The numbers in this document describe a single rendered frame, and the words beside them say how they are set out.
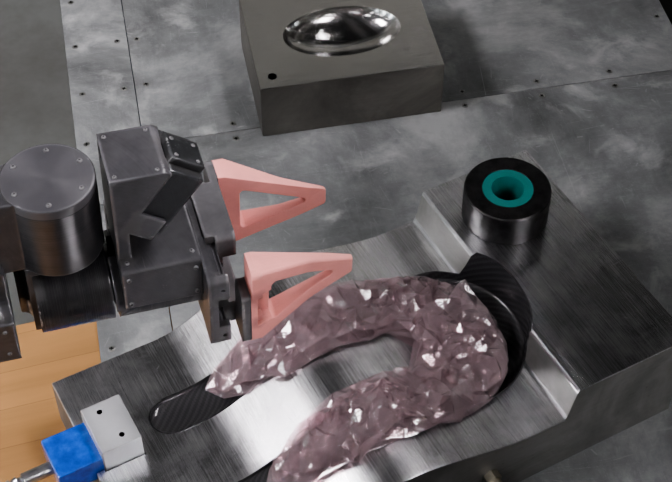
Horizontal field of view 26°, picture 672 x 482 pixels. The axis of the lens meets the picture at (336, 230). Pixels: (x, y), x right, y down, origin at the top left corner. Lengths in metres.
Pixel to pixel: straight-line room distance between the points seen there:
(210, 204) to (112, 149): 0.09
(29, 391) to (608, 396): 0.53
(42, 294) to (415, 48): 0.76
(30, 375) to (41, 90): 1.49
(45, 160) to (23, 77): 2.00
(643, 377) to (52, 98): 1.74
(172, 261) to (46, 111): 1.91
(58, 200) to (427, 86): 0.78
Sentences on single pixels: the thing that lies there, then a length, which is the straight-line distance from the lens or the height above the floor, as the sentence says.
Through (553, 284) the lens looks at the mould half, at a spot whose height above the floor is 0.91.
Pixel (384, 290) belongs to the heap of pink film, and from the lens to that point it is 1.33.
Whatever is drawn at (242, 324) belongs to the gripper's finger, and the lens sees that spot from 0.94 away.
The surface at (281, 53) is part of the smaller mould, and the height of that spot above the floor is 0.87.
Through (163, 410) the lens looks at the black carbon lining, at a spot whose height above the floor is 0.85.
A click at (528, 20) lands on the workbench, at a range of 1.74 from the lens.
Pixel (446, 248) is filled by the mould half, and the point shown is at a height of 0.89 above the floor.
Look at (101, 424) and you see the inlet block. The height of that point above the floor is 0.88.
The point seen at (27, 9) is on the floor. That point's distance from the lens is 3.04.
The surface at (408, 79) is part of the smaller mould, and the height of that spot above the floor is 0.86.
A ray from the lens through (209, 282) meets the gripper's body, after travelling 0.90.
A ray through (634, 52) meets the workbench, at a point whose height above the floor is 0.80.
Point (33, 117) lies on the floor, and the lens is 2.80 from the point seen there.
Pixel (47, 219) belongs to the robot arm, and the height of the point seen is 1.29.
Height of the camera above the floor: 1.93
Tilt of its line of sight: 49 degrees down
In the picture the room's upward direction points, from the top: straight up
